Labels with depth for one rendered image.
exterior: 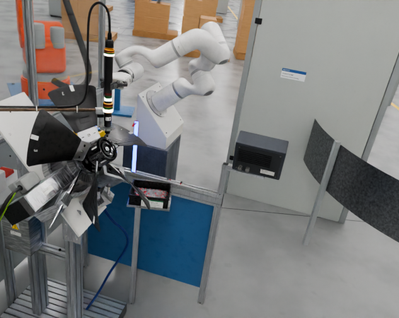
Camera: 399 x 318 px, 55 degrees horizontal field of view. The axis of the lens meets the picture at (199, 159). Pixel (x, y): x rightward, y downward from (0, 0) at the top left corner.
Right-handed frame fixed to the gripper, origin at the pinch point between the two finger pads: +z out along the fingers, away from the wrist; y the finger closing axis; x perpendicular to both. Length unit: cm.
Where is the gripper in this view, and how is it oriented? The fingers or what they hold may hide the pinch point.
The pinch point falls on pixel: (108, 84)
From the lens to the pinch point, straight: 179.4
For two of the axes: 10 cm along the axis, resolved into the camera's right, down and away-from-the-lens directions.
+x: 1.3, -8.9, -4.5
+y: -9.6, -2.3, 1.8
